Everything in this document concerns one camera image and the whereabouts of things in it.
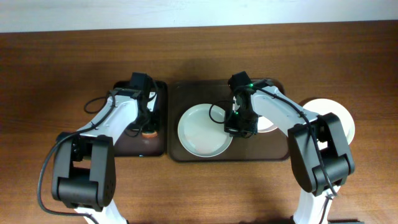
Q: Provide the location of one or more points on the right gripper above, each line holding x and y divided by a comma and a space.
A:
240, 129

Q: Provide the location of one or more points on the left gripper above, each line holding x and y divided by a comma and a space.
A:
148, 125

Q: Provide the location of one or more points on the green and orange sponge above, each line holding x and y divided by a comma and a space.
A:
149, 134

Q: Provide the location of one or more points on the white plate with red stain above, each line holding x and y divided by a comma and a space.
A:
264, 125

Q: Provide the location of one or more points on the pale green plate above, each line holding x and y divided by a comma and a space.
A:
201, 136

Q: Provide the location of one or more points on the cream plate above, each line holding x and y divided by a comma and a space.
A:
324, 106

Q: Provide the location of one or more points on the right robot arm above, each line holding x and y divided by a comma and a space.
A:
320, 155

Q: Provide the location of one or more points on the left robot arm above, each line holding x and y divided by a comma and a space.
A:
84, 172

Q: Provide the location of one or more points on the small black tray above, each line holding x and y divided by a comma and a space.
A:
145, 147

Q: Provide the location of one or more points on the large brown tray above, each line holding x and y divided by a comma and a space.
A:
270, 146

